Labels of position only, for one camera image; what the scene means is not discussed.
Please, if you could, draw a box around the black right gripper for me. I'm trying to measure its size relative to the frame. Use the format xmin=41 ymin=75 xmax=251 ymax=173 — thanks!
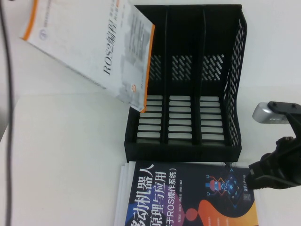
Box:
xmin=249 ymin=136 xmax=301 ymax=190

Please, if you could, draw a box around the white book with orange edges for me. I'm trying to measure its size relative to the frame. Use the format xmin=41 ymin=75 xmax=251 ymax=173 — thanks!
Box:
xmin=19 ymin=0 xmax=156 ymax=113

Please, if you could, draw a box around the dark book with robot print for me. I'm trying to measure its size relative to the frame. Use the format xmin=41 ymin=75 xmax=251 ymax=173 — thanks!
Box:
xmin=126 ymin=160 xmax=256 ymax=226

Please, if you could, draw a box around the black plastic three-slot book stand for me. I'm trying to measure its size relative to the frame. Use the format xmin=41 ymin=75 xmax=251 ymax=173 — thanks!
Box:
xmin=124 ymin=4 xmax=249 ymax=163

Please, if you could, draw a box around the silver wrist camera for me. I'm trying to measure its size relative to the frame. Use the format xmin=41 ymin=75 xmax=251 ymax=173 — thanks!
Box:
xmin=252 ymin=102 xmax=291 ymax=125

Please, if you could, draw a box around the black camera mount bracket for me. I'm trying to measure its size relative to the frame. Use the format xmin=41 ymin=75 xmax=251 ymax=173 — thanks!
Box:
xmin=268 ymin=101 xmax=301 ymax=142

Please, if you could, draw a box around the thin black cable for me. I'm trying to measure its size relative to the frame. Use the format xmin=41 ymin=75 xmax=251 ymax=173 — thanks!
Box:
xmin=0 ymin=0 xmax=15 ymax=226

